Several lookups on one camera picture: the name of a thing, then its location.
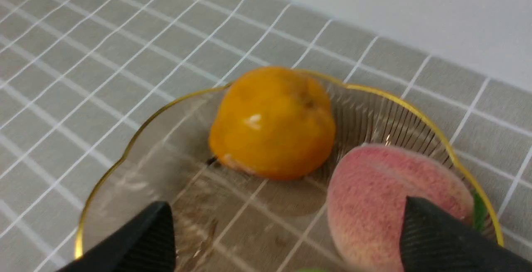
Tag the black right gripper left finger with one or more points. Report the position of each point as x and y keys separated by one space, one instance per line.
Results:
x=144 y=244

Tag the pink peach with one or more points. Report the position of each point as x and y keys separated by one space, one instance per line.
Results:
x=366 y=200

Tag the orange yellow pear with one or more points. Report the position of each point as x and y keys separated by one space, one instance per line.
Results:
x=275 y=123

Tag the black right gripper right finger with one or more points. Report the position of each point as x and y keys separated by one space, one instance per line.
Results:
x=434 y=241

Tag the green apple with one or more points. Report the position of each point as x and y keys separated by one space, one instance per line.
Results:
x=479 y=213

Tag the clear gold-rimmed glass plate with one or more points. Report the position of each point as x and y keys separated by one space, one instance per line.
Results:
x=225 y=220

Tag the grey checkered tablecloth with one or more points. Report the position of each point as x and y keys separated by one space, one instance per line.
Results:
x=79 y=77

